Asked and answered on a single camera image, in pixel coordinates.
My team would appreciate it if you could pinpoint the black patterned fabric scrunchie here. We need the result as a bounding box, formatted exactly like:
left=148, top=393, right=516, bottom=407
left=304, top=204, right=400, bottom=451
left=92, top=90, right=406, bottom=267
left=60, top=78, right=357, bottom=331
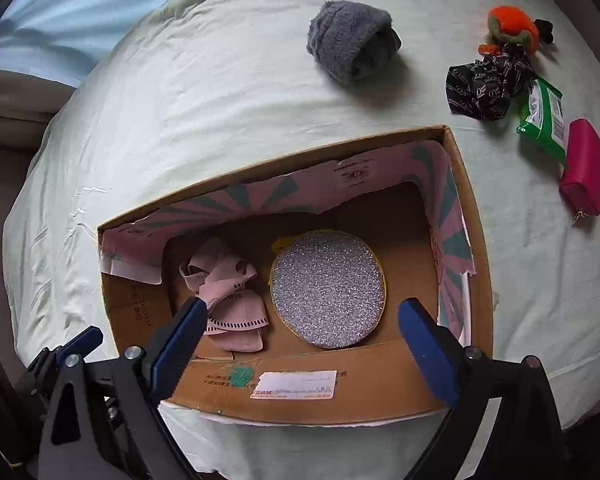
left=445, top=44, right=536, bottom=122

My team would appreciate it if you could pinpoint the green wet wipes pack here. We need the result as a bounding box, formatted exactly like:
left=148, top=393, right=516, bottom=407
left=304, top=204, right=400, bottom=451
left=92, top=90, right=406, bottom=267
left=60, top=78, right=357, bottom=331
left=516, top=77, right=566, bottom=165

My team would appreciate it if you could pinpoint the grey fuzzy sock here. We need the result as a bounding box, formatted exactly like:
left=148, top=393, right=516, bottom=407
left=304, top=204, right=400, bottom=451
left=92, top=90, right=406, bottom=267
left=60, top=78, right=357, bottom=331
left=306, top=0, right=402, bottom=84

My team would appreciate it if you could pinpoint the light blue window cloth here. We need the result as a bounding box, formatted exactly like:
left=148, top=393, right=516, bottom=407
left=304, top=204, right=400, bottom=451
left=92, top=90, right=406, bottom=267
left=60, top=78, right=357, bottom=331
left=0, top=0, right=168, bottom=88

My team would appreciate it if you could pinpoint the pink patterned fabric strip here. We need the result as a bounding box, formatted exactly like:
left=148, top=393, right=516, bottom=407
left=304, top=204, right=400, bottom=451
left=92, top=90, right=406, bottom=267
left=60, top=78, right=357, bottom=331
left=180, top=238, right=268, bottom=353

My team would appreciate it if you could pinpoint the silver glitter round pad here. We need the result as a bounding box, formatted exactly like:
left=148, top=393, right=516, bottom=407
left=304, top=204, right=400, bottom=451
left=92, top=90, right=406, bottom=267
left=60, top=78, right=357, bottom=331
left=268, top=230, right=387, bottom=350

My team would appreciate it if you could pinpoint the magenta leather pouch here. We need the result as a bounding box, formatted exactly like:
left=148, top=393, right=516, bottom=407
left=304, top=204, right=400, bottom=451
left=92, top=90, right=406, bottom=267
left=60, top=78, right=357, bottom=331
left=559, top=118, right=600, bottom=217

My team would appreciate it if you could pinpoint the pale green bed sheet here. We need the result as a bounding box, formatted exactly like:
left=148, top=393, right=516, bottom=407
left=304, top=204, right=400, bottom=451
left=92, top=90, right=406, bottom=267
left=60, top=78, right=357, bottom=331
left=3, top=0, right=600, bottom=426

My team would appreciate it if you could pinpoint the orange fluffy plush toy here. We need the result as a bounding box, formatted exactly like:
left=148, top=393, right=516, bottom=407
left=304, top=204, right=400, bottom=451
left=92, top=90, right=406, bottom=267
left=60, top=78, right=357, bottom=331
left=478, top=6, right=554, bottom=55

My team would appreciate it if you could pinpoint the cardboard box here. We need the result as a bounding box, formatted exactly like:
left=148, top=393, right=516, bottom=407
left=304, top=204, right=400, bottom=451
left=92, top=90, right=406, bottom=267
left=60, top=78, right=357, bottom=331
left=98, top=126, right=493, bottom=426

